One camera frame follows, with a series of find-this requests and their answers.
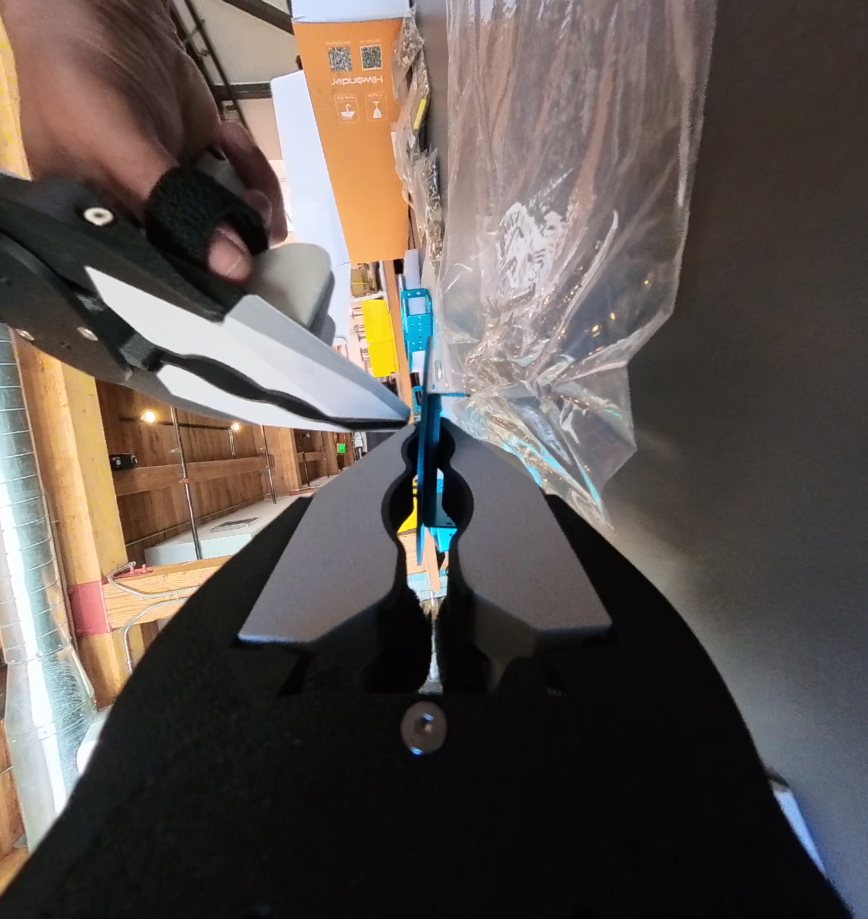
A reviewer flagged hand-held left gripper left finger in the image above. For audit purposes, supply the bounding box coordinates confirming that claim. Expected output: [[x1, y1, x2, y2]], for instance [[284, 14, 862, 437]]
[[238, 422, 436, 692]]

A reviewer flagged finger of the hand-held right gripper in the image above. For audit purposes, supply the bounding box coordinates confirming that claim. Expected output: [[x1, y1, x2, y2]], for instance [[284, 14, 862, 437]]
[[85, 266, 415, 426], [150, 353, 381, 435]]

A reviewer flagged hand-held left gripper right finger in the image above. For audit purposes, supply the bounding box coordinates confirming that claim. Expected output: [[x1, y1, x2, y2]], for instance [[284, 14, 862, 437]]
[[437, 420, 613, 686]]

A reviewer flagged blue round metal plate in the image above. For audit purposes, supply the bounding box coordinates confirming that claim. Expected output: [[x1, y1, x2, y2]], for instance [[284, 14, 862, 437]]
[[398, 384, 478, 575]]

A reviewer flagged dark grey desk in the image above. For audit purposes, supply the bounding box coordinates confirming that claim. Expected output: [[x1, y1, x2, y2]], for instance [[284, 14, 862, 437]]
[[405, 0, 868, 919]]

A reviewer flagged person's right hand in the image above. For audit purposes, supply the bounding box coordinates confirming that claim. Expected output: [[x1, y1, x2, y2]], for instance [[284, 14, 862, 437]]
[[0, 0, 291, 282]]

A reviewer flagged thin metal pipe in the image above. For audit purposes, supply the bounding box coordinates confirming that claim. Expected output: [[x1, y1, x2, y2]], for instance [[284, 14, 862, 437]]
[[174, 422, 203, 561]]

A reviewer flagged white cabinet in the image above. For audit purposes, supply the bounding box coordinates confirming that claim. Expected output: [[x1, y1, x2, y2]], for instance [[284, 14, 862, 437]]
[[143, 513, 277, 570]]

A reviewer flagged wooden crossbeam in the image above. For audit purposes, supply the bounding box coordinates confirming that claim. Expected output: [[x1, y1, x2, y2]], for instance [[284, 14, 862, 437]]
[[103, 556, 228, 634]]

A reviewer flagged bent metal conduit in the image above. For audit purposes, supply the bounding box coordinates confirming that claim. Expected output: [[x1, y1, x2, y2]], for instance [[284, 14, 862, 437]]
[[105, 562, 214, 674]]

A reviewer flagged yellow box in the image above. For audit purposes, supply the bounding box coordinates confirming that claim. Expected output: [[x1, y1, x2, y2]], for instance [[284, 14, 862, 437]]
[[361, 298, 399, 378]]

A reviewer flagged white box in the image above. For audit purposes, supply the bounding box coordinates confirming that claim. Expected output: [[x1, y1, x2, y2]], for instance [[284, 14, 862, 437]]
[[270, 72, 353, 338]]

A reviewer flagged orange cardboard box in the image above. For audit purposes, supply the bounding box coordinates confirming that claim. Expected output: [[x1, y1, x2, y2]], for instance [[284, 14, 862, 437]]
[[292, 14, 417, 264]]

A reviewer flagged pile of small screw bags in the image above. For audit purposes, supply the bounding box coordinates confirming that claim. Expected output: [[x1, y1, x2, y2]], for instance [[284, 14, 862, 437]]
[[391, 14, 446, 268]]

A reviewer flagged clear plastic bag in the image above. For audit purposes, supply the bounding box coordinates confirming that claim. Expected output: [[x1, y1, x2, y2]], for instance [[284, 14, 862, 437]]
[[434, 0, 716, 531]]

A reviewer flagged wooden post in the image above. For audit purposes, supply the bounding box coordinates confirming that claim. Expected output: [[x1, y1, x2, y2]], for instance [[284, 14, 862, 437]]
[[0, 0, 144, 708]]

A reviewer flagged blue perforated metal bracket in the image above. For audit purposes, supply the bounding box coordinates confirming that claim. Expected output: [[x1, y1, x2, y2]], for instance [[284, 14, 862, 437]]
[[399, 287, 435, 392]]

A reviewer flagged silver metal duct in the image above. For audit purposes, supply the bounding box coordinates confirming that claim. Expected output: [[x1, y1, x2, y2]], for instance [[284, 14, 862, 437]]
[[0, 319, 106, 850]]

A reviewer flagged black metal frame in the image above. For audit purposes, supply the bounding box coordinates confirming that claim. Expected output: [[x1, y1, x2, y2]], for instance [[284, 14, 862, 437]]
[[169, 0, 300, 148]]

